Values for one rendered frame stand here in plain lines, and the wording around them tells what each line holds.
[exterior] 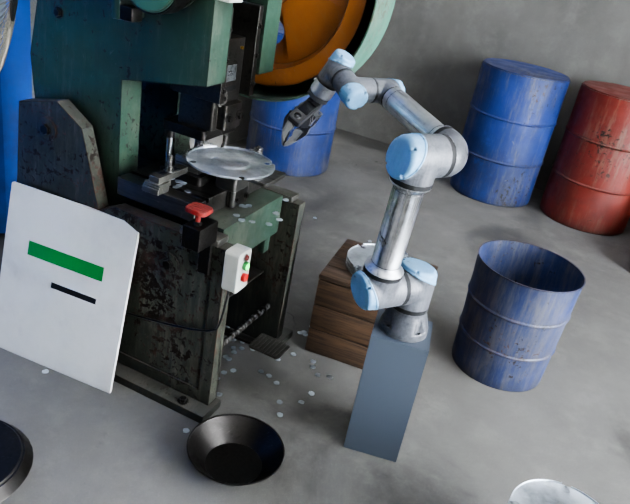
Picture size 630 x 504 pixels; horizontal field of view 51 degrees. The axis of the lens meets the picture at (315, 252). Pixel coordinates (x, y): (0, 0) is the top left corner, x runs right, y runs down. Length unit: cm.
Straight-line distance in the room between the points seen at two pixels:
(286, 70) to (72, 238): 93
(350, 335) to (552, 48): 313
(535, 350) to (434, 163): 119
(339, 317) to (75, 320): 96
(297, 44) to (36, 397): 148
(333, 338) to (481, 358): 59
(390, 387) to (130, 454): 82
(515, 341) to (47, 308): 171
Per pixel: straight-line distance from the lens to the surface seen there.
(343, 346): 263
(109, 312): 231
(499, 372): 276
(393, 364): 208
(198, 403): 233
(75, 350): 243
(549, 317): 265
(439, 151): 174
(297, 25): 244
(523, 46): 519
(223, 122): 214
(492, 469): 243
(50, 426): 230
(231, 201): 220
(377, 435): 225
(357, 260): 260
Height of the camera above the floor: 154
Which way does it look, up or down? 26 degrees down
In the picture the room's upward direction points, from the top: 11 degrees clockwise
